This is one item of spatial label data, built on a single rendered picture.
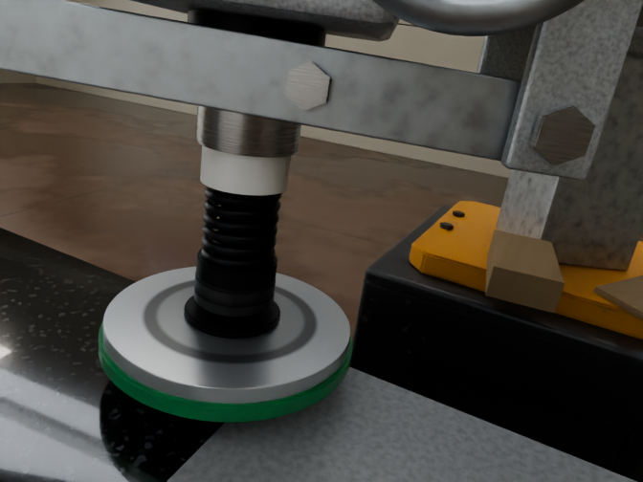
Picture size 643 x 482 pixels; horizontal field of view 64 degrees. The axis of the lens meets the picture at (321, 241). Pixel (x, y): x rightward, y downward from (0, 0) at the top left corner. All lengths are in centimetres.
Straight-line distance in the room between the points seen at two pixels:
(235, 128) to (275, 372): 18
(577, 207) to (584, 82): 70
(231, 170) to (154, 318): 15
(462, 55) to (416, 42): 55
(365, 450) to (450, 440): 8
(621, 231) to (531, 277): 32
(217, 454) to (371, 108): 27
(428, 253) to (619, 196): 35
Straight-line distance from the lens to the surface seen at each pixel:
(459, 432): 48
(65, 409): 46
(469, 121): 35
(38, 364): 52
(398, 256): 101
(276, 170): 40
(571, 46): 33
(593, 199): 104
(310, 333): 45
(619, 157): 104
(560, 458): 50
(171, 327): 45
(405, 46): 651
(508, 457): 48
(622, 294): 96
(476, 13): 24
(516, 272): 80
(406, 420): 48
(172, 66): 36
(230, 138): 38
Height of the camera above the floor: 109
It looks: 20 degrees down
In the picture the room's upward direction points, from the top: 8 degrees clockwise
